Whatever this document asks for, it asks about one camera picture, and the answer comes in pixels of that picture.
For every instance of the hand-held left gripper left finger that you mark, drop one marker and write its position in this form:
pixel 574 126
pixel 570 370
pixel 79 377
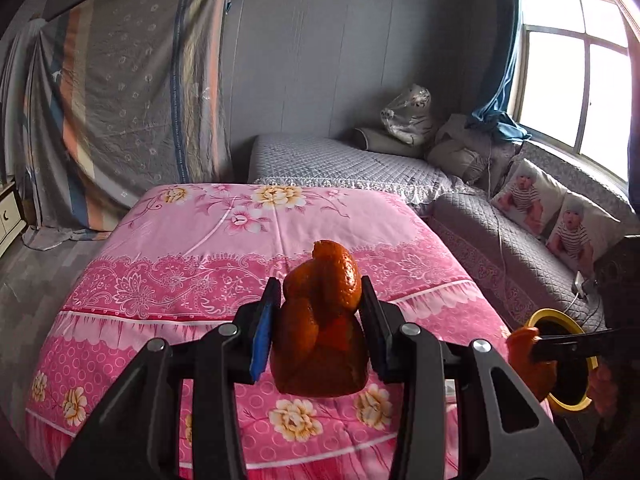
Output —
pixel 262 340

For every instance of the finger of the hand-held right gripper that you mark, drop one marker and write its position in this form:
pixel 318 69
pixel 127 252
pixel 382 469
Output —
pixel 575 346

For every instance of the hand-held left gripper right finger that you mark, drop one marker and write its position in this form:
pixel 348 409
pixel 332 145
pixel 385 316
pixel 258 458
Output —
pixel 375 330

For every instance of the black bin with yellow rim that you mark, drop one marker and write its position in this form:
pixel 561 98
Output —
pixel 565 380

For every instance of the orange peel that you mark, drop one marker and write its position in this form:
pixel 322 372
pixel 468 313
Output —
pixel 522 355
pixel 320 330

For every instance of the white charger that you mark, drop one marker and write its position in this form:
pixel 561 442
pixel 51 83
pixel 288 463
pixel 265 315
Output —
pixel 580 285

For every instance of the baby print pillow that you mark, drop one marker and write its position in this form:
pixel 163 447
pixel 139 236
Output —
pixel 575 232
pixel 525 195

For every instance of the pink floral blanket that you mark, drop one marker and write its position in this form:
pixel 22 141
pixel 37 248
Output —
pixel 175 270

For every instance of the grey quilted sofa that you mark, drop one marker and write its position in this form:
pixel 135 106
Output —
pixel 500 260

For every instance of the grey quilted mattress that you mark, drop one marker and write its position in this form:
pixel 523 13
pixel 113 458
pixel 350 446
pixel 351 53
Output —
pixel 340 160

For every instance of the grey roll pillow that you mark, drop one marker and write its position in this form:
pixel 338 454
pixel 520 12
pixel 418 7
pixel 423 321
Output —
pixel 385 142

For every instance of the pile of grey clothes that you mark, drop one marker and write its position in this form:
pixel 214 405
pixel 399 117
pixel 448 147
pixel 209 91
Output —
pixel 465 150

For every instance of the window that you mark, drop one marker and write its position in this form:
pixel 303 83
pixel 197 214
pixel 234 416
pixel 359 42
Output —
pixel 575 75

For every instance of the plush toy in plastic bag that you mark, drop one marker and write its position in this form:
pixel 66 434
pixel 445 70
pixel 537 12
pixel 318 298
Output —
pixel 410 115

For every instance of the blue curtain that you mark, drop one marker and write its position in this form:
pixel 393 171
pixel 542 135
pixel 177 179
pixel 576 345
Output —
pixel 505 85

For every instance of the striped grey hanging sheet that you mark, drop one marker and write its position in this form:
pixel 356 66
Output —
pixel 125 100

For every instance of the white cabinet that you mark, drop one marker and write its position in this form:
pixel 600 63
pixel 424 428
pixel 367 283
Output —
pixel 7 217

